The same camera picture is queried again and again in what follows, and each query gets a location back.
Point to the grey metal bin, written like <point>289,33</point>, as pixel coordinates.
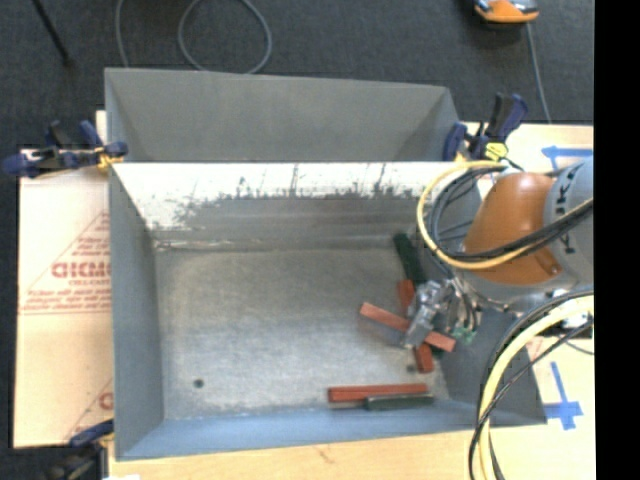
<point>260,318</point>

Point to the dark green flat block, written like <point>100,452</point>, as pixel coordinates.
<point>400,401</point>
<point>409,258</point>

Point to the brown cardboard board red print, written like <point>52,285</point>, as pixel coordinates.
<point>60,358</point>

